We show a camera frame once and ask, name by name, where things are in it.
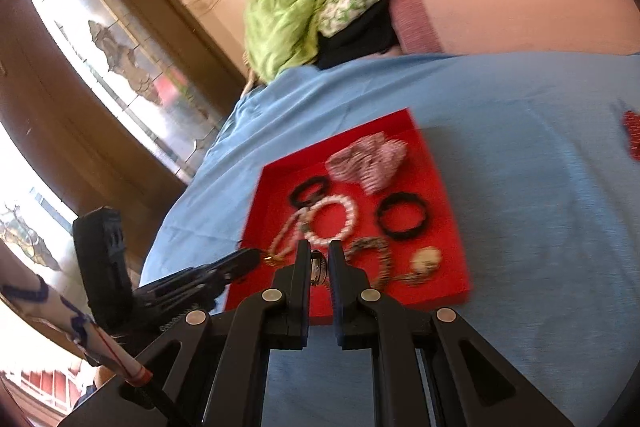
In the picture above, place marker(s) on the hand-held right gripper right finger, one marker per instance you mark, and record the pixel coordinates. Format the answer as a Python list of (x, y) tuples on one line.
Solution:
[(336, 297)]

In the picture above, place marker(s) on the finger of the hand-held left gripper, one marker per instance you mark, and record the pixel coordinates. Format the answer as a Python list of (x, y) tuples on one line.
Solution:
[(200, 277)]

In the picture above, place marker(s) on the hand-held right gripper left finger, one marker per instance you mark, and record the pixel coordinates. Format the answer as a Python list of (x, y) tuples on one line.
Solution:
[(305, 287)]

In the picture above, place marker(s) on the round tan ornament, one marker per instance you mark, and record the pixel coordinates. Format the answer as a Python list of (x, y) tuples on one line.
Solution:
[(426, 261)]

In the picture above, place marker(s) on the red tray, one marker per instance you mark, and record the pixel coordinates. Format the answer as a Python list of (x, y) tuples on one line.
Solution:
[(445, 267)]

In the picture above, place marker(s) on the frosted glass window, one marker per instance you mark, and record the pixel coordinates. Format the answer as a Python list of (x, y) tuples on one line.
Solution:
[(30, 227), (125, 57)]

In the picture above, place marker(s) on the red white striped scrunchie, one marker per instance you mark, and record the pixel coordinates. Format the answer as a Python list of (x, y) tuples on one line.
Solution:
[(370, 162)]

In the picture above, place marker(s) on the blue cloth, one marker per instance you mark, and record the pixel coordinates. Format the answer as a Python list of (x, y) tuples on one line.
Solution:
[(525, 207)]

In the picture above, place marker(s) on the black cloth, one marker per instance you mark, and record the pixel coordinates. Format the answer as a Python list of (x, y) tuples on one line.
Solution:
[(360, 42)]

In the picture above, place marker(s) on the brown wooden window frame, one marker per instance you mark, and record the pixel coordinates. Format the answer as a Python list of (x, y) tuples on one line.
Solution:
[(50, 132)]

